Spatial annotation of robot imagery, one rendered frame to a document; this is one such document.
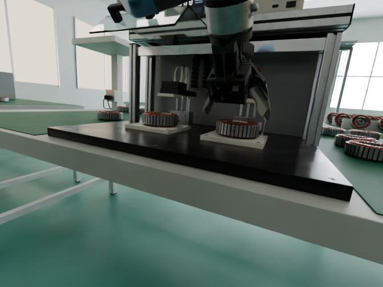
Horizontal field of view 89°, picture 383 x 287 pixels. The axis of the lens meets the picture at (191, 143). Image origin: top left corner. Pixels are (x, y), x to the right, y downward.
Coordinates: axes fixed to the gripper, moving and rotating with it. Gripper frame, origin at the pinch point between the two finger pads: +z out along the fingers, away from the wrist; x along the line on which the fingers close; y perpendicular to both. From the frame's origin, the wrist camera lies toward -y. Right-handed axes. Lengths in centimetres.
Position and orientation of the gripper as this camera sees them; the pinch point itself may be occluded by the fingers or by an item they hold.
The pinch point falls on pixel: (236, 115)
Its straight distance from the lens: 50.1
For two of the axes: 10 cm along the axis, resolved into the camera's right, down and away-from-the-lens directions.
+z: 1.9, 6.8, 7.1
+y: -3.7, 7.2, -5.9
